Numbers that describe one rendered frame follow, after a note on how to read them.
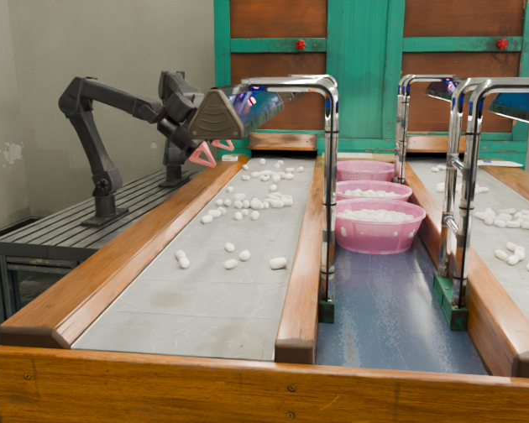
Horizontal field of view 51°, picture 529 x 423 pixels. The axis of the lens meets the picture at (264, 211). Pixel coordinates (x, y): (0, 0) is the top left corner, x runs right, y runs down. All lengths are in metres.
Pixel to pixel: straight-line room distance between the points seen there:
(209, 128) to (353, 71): 1.78
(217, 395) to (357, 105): 1.88
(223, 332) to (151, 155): 2.95
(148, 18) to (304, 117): 1.53
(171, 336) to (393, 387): 0.33
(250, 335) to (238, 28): 1.87
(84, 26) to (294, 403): 3.36
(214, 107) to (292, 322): 0.34
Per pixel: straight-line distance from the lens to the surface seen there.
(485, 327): 0.98
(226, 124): 0.79
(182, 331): 0.90
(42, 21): 4.09
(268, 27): 2.55
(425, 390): 0.81
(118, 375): 0.86
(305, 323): 0.86
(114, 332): 0.92
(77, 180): 4.06
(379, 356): 0.98
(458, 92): 1.16
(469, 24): 2.60
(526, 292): 1.14
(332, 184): 1.01
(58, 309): 0.96
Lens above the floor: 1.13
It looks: 14 degrees down
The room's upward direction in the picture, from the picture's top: straight up
